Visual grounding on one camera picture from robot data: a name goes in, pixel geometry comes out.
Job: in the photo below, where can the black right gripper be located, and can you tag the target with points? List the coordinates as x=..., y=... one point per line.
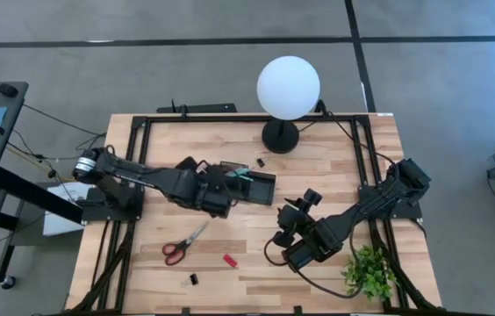
x=313, y=239

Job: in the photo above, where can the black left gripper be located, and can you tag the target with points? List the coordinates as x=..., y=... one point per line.
x=208, y=193

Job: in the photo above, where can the black mesh desk organizer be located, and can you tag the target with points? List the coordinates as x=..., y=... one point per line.
x=258, y=188

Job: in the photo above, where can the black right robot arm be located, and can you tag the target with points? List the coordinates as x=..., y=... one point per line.
x=361, y=210

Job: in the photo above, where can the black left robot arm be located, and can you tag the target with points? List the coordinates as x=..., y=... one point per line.
x=142, y=180

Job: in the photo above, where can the black binder clip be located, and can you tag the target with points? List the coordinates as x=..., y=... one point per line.
x=260, y=162
x=192, y=279

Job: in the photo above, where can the red eraser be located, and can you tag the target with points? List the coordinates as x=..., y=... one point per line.
x=230, y=260

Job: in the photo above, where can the black power strip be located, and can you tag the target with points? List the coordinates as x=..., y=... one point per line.
x=197, y=108

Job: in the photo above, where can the green artificial plant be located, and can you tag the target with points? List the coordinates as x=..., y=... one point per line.
x=368, y=274

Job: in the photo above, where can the white globe table lamp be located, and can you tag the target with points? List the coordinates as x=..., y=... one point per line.
x=288, y=88

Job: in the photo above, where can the white paper box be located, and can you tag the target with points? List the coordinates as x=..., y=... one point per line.
x=61, y=226

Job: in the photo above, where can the grey side desk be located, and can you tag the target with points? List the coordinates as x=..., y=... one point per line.
x=15, y=109

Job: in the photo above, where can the black computer mouse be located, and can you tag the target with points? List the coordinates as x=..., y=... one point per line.
x=7, y=90

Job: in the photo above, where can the black caster wheel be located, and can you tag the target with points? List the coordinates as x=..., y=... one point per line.
x=9, y=282

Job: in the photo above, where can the black aluminium table frame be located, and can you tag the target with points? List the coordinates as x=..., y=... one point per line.
x=247, y=118

